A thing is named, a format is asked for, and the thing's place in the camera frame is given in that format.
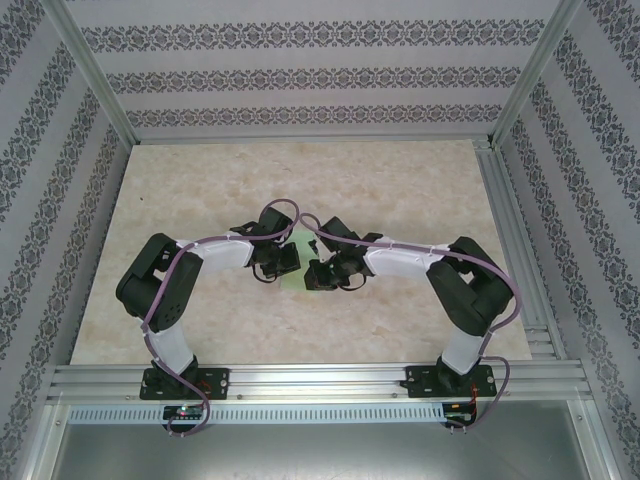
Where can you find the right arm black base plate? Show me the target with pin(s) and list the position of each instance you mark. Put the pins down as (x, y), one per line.
(420, 382)

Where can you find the aluminium frame post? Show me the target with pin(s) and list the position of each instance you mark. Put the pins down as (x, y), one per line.
(537, 70)
(90, 75)

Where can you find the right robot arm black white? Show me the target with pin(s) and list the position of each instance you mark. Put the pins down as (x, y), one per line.
(400, 262)

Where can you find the light green cloth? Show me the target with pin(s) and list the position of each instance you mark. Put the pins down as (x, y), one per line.
(292, 284)

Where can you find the aluminium side rail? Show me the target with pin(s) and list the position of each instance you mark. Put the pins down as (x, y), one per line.
(520, 260)

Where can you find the grey metal shelf panel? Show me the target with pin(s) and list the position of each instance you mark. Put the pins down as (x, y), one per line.
(320, 455)

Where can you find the aluminium mounting rail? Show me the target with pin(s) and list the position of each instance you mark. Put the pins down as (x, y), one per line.
(320, 382)

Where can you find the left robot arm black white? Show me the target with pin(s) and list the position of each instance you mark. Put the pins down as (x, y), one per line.
(170, 345)

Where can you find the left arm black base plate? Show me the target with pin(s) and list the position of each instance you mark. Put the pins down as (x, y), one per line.
(217, 382)

